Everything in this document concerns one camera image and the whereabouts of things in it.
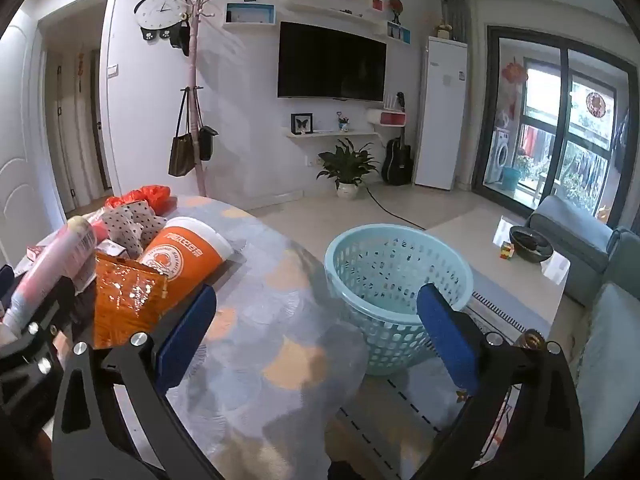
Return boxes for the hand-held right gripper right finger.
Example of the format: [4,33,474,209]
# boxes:
[410,282,586,480]

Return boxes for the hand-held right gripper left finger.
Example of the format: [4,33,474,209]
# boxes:
[50,284,226,480]

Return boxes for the pink white tube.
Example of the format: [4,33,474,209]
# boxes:
[0,216,98,346]

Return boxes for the light blue laundry basket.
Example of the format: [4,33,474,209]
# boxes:
[325,225,475,377]

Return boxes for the red plastic bag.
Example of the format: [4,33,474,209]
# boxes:
[105,185,172,213]

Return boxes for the small red white box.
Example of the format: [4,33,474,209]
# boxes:
[25,242,56,263]

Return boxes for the orange foil snack packet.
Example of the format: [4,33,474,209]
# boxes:
[94,252,170,348]

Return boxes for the orange paper cup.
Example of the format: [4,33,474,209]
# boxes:
[137,216,235,311]

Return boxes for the grey floor rug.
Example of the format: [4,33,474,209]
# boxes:
[325,270,551,461]

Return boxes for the white coffee table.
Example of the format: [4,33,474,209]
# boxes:
[427,210,571,341]

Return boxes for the white dotted cloth pouch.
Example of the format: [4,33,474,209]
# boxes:
[100,200,168,256]

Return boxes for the black ashtray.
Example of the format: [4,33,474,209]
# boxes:
[509,226,553,262]

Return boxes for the white panel door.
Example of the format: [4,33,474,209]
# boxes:
[0,10,68,261]

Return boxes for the blue grey sofa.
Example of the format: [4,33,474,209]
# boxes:
[527,195,640,471]

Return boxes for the brown handbag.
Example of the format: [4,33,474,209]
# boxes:
[167,87,197,178]

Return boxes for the hallway door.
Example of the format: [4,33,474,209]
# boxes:
[90,47,113,191]

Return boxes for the black guitar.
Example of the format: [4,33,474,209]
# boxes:
[381,92,415,186]

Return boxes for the small black bag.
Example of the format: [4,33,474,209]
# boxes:
[192,90,219,162]

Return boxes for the washing machine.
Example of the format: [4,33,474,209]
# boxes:
[487,127,511,183]

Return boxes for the potted green plant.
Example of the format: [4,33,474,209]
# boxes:
[316,137,380,200]

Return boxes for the white tall refrigerator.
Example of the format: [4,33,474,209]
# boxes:
[414,36,468,192]

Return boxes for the sliding glass door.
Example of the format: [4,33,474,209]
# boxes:
[472,24,638,231]

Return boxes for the pink coat rack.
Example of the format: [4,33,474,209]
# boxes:
[177,0,221,198]

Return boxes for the black hat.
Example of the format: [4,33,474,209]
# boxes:
[170,20,192,57]

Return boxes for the grey curtain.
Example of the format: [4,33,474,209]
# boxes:
[439,0,473,43]

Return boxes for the black floor cable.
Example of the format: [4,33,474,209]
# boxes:
[362,187,426,231]

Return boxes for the white red wall box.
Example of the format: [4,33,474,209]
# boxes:
[365,107,407,128]

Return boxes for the white low wall shelf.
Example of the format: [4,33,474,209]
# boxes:
[286,127,378,140]

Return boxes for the wall television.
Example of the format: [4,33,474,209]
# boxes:
[277,21,387,103]

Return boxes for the small blue wall cubby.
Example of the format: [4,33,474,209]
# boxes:
[386,21,412,45]

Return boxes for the panda wall clock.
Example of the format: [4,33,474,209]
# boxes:
[134,0,193,43]

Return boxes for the blue white wall cubby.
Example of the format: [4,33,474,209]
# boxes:
[223,2,277,28]

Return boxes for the long white wall shelf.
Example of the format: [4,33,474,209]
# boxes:
[277,0,386,36]

